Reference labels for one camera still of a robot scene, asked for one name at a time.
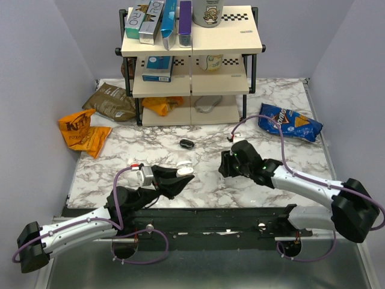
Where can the brown item behind shelf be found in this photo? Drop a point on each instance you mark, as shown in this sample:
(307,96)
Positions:
(127,67)

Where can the silver Rio box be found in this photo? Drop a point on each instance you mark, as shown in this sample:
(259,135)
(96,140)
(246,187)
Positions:
(151,23)

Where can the purple box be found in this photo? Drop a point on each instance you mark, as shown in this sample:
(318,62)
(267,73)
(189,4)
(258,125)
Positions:
(185,24)

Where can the teal Rio box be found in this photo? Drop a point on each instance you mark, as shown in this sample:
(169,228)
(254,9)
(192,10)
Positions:
(135,19)

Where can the white cartoon mug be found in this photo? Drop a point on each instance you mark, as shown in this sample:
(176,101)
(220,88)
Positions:
(207,13)

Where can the grey silver pouch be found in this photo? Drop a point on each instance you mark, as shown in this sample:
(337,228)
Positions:
(205,104)

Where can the blue razor box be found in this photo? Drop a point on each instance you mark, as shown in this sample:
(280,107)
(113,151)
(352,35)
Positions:
(158,69)

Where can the beige three-tier shelf rack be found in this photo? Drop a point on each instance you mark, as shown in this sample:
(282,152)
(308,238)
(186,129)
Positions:
(236,37)

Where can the blue Doritos bag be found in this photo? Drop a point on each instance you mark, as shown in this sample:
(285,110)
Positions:
(292,123)

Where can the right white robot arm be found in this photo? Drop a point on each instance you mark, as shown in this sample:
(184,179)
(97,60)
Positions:
(345,207)

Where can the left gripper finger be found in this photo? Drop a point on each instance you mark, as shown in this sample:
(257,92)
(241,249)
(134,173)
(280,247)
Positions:
(164,173)
(178,184)

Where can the orange Kettle chips bag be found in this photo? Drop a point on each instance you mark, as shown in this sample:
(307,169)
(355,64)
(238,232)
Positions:
(79,135)

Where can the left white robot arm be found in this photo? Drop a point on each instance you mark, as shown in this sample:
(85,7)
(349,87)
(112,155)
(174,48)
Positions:
(37,244)

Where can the orange snack bag on shelf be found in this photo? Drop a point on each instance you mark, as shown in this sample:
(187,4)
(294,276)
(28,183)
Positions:
(162,105)

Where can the brown snack bag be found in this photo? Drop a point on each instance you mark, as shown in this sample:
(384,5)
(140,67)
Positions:
(112,102)

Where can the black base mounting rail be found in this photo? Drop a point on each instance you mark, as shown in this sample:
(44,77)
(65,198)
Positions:
(211,228)

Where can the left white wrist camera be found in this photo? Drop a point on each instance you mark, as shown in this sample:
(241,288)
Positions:
(145,176)

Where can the blue tall box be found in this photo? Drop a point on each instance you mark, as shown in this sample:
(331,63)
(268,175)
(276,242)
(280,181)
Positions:
(168,26)

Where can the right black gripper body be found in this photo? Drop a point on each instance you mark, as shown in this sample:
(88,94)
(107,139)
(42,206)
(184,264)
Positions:
(230,165)

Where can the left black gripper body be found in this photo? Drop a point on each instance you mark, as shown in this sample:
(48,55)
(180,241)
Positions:
(161,188)

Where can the black earbud charging case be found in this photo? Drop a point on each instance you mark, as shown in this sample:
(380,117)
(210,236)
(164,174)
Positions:
(187,144)

